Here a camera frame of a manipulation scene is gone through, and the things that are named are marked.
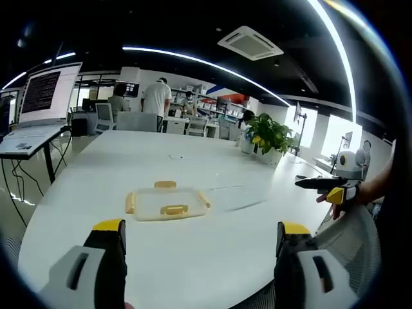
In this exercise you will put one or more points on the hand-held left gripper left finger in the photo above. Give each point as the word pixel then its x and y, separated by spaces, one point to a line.
pixel 96 277

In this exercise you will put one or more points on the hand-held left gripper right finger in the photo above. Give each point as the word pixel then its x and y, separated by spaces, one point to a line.
pixel 299 277

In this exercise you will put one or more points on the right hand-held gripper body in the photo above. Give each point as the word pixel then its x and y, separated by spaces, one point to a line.
pixel 351 169

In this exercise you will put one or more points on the clear container with plastic buckles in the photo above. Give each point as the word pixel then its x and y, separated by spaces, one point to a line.
pixel 167 201

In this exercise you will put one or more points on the person's right hand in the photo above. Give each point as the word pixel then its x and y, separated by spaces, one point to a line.
pixel 337 212

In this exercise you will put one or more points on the person's left hand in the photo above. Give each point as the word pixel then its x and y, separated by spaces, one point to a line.
pixel 128 305

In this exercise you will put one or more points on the green potted plant white pot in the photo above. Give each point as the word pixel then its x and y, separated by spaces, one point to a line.
pixel 270 132

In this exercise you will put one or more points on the ceiling light strip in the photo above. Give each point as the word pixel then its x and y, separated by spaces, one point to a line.
pixel 341 54
pixel 206 66
pixel 19 78

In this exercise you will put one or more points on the background storage shelves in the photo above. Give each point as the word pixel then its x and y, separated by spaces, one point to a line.
pixel 212 101

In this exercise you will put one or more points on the ceiling air conditioner vent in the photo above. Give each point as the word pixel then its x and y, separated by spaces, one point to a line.
pixel 250 42

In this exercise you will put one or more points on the white office chair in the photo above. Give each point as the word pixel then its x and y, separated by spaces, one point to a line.
pixel 104 116

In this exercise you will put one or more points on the white open laptop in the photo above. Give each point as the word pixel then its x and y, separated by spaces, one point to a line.
pixel 45 106

